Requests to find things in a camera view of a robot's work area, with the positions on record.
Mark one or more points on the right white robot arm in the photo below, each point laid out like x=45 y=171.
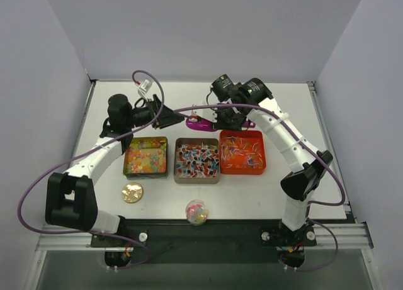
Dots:
x=254 y=101

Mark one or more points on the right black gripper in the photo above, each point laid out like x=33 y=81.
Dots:
x=227 y=121

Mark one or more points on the gold jar lid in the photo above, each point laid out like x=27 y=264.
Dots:
x=132 y=192

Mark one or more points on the orange tray with lollipops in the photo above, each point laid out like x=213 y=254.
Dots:
x=242 y=152

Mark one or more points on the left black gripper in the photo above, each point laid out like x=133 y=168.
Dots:
x=157 y=111

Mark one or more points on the clear glass jar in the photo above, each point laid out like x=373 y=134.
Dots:
x=196 y=212

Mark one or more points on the purple plastic scoop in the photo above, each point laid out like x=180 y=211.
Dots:
x=201 y=124

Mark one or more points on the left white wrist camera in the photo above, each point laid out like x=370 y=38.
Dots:
x=144 y=87

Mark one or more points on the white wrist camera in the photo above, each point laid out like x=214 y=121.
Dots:
x=205 y=113
x=144 y=87

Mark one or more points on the beige tin with lollipops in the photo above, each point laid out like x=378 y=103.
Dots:
x=196 y=161

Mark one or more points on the gold tin with star candies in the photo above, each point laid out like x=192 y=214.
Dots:
x=146 y=158

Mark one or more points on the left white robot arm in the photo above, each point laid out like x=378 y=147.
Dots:
x=71 y=200

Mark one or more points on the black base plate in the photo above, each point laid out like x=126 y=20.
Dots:
x=202 y=253

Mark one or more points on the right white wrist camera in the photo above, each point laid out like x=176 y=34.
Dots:
x=205 y=113

